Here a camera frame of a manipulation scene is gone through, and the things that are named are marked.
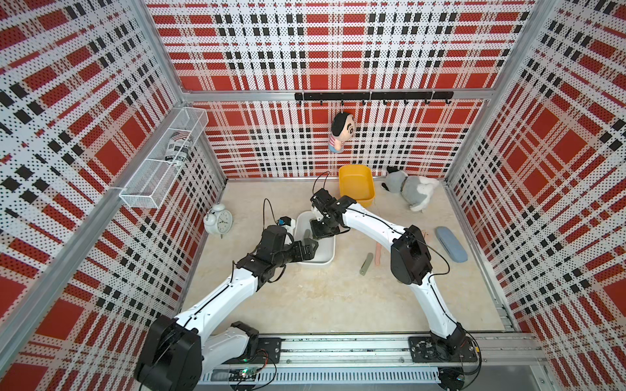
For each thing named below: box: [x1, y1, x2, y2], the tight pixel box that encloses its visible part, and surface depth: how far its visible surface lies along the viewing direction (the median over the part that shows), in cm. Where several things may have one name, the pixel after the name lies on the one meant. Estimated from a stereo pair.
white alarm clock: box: [203, 202, 234, 239], surface depth 98 cm
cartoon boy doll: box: [328, 111, 356, 154], surface depth 94 cm
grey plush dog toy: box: [380, 166, 440, 212], surface depth 109 cm
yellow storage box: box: [339, 164, 376, 208], surface depth 125 cm
